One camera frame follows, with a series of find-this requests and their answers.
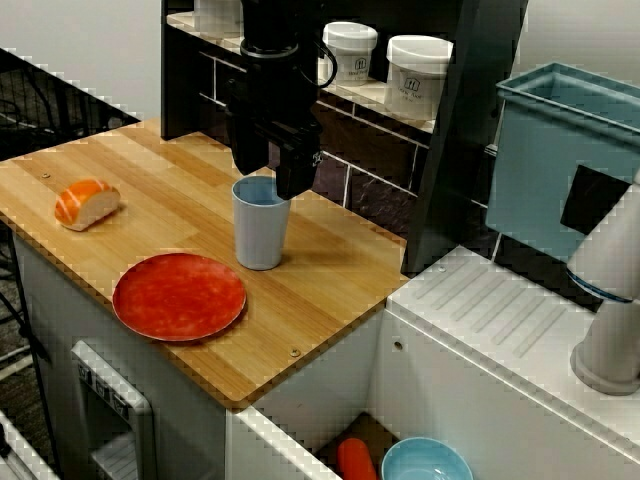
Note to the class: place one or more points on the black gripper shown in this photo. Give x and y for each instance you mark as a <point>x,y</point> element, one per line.
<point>275,95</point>

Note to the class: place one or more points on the light blue plastic cup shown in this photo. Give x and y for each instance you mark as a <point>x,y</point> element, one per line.
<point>260,235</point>

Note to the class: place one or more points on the white lidded plastic jar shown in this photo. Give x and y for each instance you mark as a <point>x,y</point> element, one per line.
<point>217,17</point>
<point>350,55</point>
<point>417,80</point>

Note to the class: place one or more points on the red round plate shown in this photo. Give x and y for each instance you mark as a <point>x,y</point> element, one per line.
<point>180,297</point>

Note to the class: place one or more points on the teal plastic bin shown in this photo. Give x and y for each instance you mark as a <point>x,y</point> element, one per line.
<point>530,175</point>

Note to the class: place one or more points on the white toy kitchen unit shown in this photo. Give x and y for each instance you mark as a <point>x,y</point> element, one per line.
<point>450,375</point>

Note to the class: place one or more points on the grey dispenser panel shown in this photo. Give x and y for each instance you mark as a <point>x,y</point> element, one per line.
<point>135,415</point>

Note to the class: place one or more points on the orange toy carrot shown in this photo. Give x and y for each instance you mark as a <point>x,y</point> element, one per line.
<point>355,462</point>

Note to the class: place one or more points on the light blue bowl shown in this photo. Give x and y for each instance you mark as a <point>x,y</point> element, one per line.
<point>425,460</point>

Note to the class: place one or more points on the light grey kitchen faucet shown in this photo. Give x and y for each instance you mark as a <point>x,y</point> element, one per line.
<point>610,350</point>

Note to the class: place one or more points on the black shelf frame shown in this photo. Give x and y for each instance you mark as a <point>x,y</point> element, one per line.
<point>450,200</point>

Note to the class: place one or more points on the aluminium frame rail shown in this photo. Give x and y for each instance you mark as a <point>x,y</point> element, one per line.
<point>20,455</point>

